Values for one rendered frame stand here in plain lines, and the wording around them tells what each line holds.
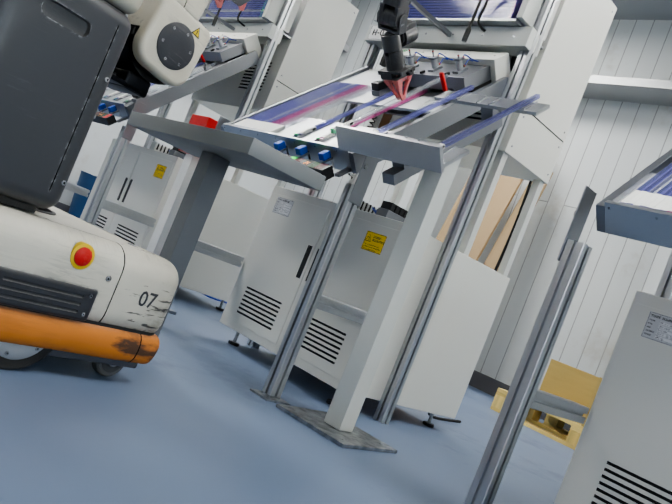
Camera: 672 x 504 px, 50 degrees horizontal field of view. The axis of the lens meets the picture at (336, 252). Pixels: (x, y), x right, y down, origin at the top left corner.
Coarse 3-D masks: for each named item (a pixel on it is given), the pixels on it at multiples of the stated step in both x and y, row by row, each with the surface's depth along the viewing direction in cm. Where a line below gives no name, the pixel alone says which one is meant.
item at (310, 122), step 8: (304, 120) 244; (312, 120) 243; (320, 120) 241; (288, 128) 240; (296, 128) 238; (304, 128) 236; (320, 128) 233; (328, 128) 232; (360, 128) 225; (368, 128) 224; (376, 128) 222; (304, 136) 229; (312, 136) 227; (320, 136) 226; (336, 136) 223; (336, 144) 216
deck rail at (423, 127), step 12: (492, 84) 236; (504, 84) 240; (444, 108) 223; (456, 108) 227; (468, 108) 231; (480, 108) 235; (420, 120) 218; (432, 120) 221; (444, 120) 225; (456, 120) 228; (396, 132) 212; (408, 132) 215; (420, 132) 219; (432, 132) 222; (360, 156) 205; (360, 168) 206
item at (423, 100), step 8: (368, 72) 286; (376, 72) 283; (344, 80) 282; (352, 80) 279; (360, 80) 277; (368, 80) 275; (360, 96) 257; (368, 96) 255; (376, 96) 254; (392, 96) 250; (424, 96) 243; (432, 96) 241; (360, 104) 251; (376, 104) 245; (408, 104) 238; (416, 104) 236; (424, 104) 235; (392, 112) 248; (400, 112) 246; (408, 112) 244
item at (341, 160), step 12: (240, 132) 245; (252, 132) 239; (264, 132) 233; (288, 144) 226; (300, 144) 221; (312, 144) 216; (324, 144) 212; (312, 156) 219; (336, 156) 209; (348, 156) 205; (336, 168) 212
